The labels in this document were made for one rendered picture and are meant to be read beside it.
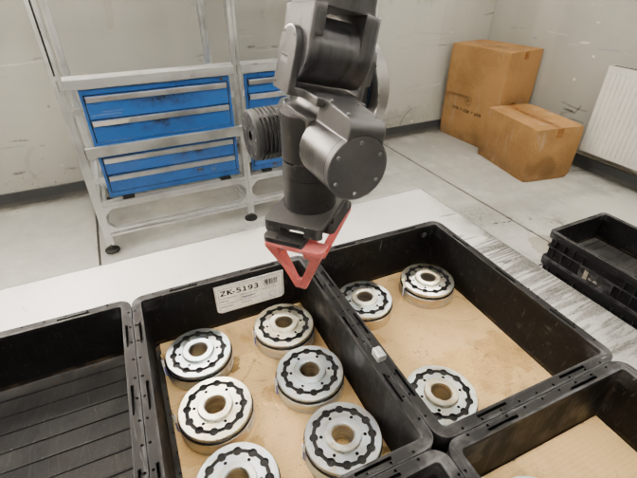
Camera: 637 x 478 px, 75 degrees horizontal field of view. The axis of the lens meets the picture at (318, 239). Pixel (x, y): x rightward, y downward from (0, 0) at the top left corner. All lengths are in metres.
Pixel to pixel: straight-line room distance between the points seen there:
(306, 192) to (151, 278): 0.78
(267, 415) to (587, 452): 0.44
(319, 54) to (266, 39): 2.97
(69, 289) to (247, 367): 0.62
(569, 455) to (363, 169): 0.50
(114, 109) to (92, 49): 0.87
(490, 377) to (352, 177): 0.48
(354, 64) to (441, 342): 0.52
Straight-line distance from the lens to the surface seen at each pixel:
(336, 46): 0.39
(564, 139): 3.57
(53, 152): 3.33
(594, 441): 0.74
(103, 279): 1.21
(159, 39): 3.18
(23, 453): 0.74
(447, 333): 0.79
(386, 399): 0.58
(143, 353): 0.64
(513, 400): 0.60
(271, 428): 0.65
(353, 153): 0.34
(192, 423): 0.64
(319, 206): 0.44
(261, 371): 0.71
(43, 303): 1.20
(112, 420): 0.72
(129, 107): 2.36
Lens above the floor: 1.38
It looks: 34 degrees down
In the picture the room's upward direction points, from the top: straight up
